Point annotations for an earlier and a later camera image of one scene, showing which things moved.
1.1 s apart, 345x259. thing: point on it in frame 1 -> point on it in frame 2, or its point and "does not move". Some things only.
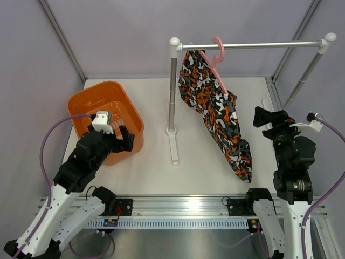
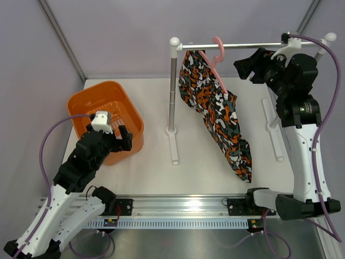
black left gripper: x=119 y=144 does not move
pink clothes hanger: x=212 y=65 does not move
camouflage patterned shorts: x=201 y=87 does not move
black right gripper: x=280 y=120 -> x=259 y=64
